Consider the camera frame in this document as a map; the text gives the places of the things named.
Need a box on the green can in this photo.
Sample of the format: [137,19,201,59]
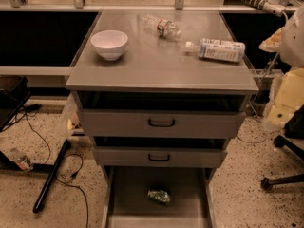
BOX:
[147,190,171,205]

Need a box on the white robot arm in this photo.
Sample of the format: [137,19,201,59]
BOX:
[259,6,304,130]

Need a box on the grey drawer cabinet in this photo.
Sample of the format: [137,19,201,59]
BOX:
[65,9,260,228]

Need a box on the grey middle drawer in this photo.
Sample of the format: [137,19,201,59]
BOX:
[93,146,227,168]

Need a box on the grey drawer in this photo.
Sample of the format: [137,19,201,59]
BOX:
[102,167,216,228]
[93,146,227,168]
[77,109,245,139]

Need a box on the grey top drawer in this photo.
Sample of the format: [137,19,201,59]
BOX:
[77,109,245,139]

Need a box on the grey bottom drawer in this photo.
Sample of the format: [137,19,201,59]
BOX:
[102,167,216,228]

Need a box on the white ceramic bowl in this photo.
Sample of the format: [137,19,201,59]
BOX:
[90,30,128,61]

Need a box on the clear plastic water bottle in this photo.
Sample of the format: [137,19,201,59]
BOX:
[140,14,181,40]

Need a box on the clear plastic bag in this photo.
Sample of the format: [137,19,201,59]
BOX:
[58,95,82,139]

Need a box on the white labelled plastic bottle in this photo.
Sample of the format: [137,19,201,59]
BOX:
[184,38,246,63]

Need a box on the black table leg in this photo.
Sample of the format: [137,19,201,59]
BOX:
[32,139,71,214]

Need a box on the black box on left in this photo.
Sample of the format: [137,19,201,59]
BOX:
[0,75,30,131]

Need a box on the black office chair base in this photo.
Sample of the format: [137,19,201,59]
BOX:
[260,106,304,192]

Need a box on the plastic bottle on floor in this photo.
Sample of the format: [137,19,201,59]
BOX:
[10,148,33,171]

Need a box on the white power strip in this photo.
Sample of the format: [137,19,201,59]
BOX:
[234,0,287,18]

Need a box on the black floor cable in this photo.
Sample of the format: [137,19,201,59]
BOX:
[18,106,90,228]

